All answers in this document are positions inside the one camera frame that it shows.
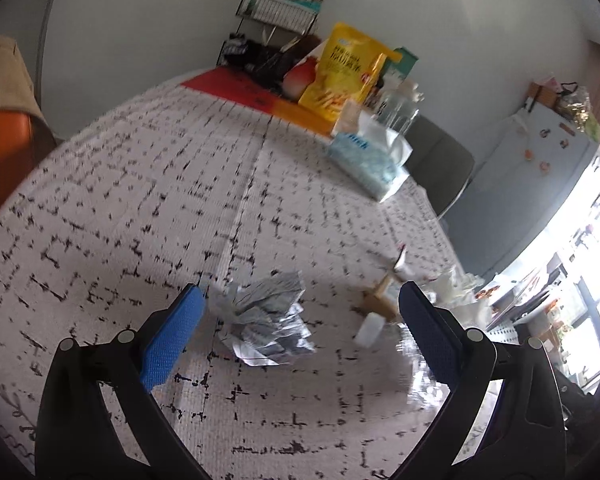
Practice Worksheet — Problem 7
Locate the tan cloth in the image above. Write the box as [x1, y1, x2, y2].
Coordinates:
[0, 35, 43, 118]

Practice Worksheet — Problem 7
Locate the blue tissue pack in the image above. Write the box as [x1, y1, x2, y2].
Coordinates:
[325, 110, 413, 203]

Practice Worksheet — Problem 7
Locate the orange snack packet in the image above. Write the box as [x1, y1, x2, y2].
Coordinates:
[362, 52, 388, 106]

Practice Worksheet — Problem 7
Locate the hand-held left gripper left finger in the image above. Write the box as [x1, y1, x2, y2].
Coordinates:
[34, 283, 208, 480]

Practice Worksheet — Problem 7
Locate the clear plastic wrapper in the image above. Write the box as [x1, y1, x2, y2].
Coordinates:
[392, 320, 456, 411]

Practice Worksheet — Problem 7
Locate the small white container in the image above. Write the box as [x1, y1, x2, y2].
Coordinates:
[355, 312, 387, 348]

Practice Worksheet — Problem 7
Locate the clear bottle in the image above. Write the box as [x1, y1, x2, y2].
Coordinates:
[375, 80, 421, 136]

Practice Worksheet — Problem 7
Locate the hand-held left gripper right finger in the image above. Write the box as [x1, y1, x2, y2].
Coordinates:
[395, 282, 568, 480]

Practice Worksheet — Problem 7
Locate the yellow snack bag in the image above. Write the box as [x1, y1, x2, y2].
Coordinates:
[298, 21, 401, 122]

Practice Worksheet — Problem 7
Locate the clear bag of goods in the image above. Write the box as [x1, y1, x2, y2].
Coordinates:
[555, 82, 600, 143]

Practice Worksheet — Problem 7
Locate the white red-tipped wrapper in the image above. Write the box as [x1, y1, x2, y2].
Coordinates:
[387, 242, 410, 278]

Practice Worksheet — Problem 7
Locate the grey paper ball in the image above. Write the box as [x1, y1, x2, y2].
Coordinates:
[209, 271, 317, 367]

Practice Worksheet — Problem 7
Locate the white teal box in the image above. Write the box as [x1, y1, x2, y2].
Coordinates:
[250, 0, 321, 26]

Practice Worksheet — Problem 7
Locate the red orange mat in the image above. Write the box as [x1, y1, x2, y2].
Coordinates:
[180, 66, 338, 136]

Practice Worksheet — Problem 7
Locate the white refrigerator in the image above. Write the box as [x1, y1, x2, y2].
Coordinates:
[440, 105, 600, 281]

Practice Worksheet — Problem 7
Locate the brown box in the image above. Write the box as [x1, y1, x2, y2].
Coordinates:
[525, 80, 561, 111]

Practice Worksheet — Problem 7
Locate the black bag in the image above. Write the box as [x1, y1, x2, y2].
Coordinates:
[220, 35, 321, 91]

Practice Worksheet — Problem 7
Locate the box with peach print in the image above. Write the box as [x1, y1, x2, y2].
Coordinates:
[282, 42, 328, 101]

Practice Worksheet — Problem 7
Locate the group of fridge magnets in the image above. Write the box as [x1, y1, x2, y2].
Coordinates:
[522, 127, 573, 173]

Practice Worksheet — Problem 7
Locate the kitchen counter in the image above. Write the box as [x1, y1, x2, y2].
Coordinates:
[485, 250, 600, 391]

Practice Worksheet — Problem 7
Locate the orange chair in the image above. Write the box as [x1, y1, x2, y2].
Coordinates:
[0, 110, 56, 233]

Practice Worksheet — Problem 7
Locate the crumpled white tissue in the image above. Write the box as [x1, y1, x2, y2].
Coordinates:
[422, 267, 493, 326]

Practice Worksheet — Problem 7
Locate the black wire rack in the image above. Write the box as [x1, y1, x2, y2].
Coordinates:
[215, 0, 321, 68]

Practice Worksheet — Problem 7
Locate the green box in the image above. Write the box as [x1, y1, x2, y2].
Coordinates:
[380, 46, 421, 81]

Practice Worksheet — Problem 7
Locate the grey chair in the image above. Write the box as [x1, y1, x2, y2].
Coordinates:
[405, 116, 476, 218]

